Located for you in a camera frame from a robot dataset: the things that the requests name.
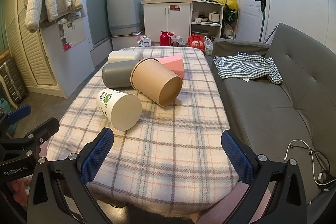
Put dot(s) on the plaid blanket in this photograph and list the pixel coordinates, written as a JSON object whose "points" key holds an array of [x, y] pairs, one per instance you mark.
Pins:
{"points": [[170, 140]]}

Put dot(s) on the white sink cabinet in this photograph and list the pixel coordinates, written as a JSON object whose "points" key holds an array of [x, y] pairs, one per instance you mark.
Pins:
{"points": [[168, 24]]}

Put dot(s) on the person's pink pants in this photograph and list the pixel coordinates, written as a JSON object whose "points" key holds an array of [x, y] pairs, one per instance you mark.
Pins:
{"points": [[223, 209]]}

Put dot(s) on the brown paper cup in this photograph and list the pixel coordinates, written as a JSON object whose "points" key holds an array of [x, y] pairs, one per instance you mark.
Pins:
{"points": [[155, 79]]}

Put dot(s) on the green plant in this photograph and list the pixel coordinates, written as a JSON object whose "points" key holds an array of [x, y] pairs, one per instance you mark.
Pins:
{"points": [[231, 16]]}

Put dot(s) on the teal sandal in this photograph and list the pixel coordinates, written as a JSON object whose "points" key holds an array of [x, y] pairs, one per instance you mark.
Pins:
{"points": [[4, 106]]}

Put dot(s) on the green checked cloth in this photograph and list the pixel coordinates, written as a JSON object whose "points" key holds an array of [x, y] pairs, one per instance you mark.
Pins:
{"points": [[241, 66]]}

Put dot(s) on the person's left hand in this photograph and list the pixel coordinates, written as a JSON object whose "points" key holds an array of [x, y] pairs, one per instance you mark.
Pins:
{"points": [[18, 188]]}

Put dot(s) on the white printed carton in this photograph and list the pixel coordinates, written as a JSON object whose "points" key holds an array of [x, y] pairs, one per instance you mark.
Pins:
{"points": [[143, 41]]}

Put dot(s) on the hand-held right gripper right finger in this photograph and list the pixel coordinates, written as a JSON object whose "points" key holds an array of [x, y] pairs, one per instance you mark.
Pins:
{"points": [[237, 161]]}

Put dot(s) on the open white shelf unit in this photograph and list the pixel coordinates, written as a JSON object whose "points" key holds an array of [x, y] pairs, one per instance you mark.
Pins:
{"points": [[220, 16]]}

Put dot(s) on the cream louvered wardrobe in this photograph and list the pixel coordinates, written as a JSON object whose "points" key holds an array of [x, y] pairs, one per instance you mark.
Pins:
{"points": [[26, 56]]}

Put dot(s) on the pink box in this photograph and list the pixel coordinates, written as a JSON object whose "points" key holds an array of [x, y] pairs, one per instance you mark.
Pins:
{"points": [[174, 64]]}

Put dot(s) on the grey washing machine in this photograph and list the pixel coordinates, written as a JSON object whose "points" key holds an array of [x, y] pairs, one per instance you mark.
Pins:
{"points": [[123, 8]]}

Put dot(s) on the white refrigerator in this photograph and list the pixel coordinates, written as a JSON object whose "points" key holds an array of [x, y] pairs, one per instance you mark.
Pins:
{"points": [[71, 66]]}

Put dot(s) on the dark grey cup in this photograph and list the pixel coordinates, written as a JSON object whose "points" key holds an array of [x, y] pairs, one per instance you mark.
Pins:
{"points": [[115, 74]]}

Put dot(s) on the red thermos jug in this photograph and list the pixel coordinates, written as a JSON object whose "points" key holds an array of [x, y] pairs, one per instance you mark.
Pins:
{"points": [[165, 39]]}

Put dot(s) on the yellow plastic bag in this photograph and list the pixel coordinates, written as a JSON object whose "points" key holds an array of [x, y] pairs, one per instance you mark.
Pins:
{"points": [[231, 1]]}

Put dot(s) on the white cup with green print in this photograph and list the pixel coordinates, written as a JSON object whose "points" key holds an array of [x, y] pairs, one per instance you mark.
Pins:
{"points": [[123, 111]]}

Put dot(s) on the red shopping bag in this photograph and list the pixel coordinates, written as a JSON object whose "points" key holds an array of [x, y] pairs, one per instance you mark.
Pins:
{"points": [[195, 43]]}

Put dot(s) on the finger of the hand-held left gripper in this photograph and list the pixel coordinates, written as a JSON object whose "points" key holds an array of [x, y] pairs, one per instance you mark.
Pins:
{"points": [[19, 113], [44, 128]]}

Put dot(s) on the grey sofa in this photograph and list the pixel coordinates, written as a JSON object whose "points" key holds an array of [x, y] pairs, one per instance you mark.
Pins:
{"points": [[262, 100]]}

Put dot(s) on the dark ribbed suitcase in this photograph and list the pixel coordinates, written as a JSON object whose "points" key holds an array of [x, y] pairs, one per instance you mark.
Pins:
{"points": [[11, 79]]}

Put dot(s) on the light grey cup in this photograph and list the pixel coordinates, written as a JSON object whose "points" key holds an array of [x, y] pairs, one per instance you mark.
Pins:
{"points": [[123, 56]]}

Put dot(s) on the white plastic bag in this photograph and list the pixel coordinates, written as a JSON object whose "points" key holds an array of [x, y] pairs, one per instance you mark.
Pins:
{"points": [[208, 46]]}

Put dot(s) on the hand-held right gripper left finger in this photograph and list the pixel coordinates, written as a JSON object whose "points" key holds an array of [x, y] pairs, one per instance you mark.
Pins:
{"points": [[96, 157]]}

